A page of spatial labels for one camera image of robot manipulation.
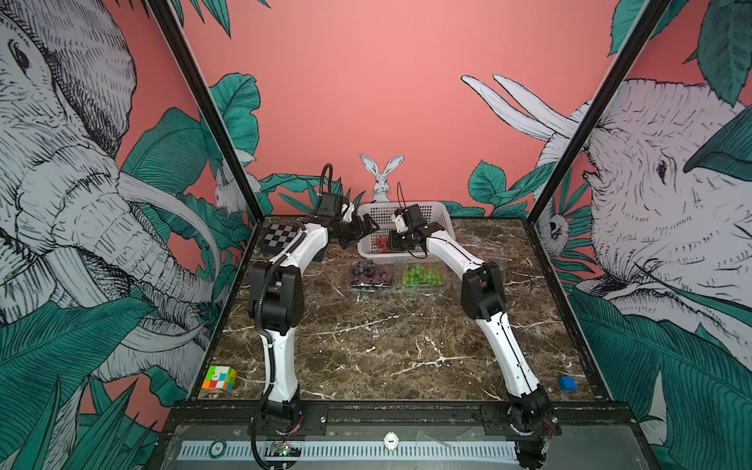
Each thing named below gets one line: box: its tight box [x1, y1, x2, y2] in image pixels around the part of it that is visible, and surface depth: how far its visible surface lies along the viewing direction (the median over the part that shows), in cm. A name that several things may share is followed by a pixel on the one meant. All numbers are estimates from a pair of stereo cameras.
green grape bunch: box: [403, 264, 442, 287], surface depth 100 cm
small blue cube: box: [557, 376, 579, 392], surface depth 81 cm
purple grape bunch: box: [351, 259, 393, 285], surface depth 98 cm
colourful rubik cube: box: [201, 365, 238, 393], surface depth 78 cm
